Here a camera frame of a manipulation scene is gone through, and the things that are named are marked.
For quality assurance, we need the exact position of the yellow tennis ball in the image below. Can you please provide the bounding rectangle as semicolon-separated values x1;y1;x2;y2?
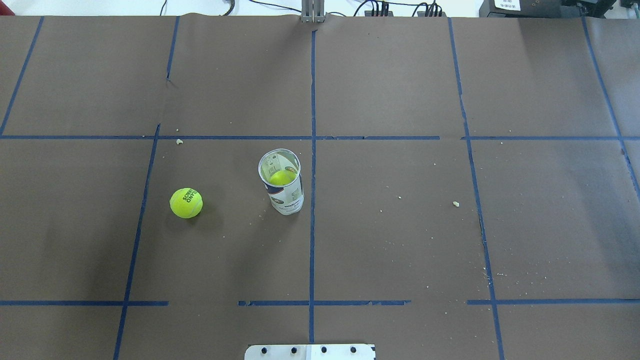
169;187;204;219

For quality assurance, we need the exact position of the tennis ball inside can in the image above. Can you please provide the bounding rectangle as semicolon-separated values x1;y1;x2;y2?
268;170;297;187

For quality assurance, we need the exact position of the white tennis ball can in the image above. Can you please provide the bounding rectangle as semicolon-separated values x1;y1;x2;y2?
257;148;305;215

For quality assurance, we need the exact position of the brown paper table cover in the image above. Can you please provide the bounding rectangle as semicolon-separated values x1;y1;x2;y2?
0;14;639;360

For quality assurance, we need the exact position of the black desktop computer box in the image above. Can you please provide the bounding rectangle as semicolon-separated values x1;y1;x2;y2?
478;0;583;19

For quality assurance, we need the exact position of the aluminium frame post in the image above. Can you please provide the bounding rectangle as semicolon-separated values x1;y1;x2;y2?
300;0;326;24

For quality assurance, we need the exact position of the white camera stand pole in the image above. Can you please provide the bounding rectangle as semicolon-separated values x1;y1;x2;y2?
244;343;377;360

